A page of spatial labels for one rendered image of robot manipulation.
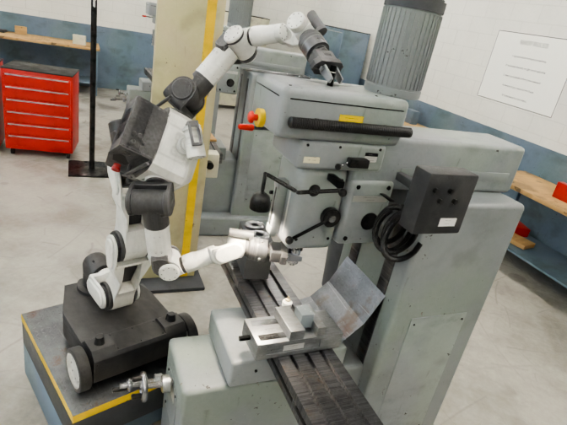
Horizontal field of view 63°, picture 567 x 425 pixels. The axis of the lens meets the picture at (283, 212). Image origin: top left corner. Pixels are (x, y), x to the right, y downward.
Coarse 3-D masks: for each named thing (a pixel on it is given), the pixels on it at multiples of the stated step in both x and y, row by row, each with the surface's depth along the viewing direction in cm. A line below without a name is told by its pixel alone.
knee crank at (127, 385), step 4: (156, 376) 199; (128, 380) 194; (148, 380) 198; (152, 380) 199; (156, 380) 198; (120, 384) 194; (124, 384) 194; (128, 384) 193; (132, 384) 195; (136, 384) 196; (116, 388) 194; (120, 388) 193; (124, 388) 194; (128, 388) 193
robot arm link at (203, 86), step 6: (198, 72) 171; (198, 78) 171; (204, 78) 171; (198, 84) 171; (204, 84) 172; (210, 84) 173; (198, 90) 172; (204, 90) 173; (210, 90) 176; (198, 96) 172; (204, 96) 175; (192, 102) 171; (198, 102) 174; (192, 108) 175; (198, 108) 178
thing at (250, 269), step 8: (240, 224) 217; (248, 224) 215; (256, 224) 218; (264, 224) 221; (256, 232) 209; (264, 232) 211; (272, 240) 207; (240, 264) 213; (248, 264) 206; (256, 264) 207; (264, 264) 208; (240, 272) 213; (248, 272) 208; (256, 272) 209; (264, 272) 210
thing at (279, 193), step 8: (288, 184) 163; (280, 192) 163; (272, 200) 167; (280, 200) 165; (272, 208) 167; (280, 208) 166; (272, 216) 167; (280, 216) 168; (272, 224) 168; (280, 224) 169; (272, 232) 169
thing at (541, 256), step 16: (0, 32) 814; (16, 32) 832; (80, 48) 836; (96, 48) 845; (96, 64) 859; (80, 80) 877; (96, 80) 871; (416, 112) 698; (528, 176) 528; (528, 192) 464; (544, 192) 475; (560, 192) 459; (560, 208) 433; (512, 240) 504; (528, 240) 509; (528, 256) 481; (544, 256) 489; (560, 256) 497; (544, 272) 453; (560, 272) 458
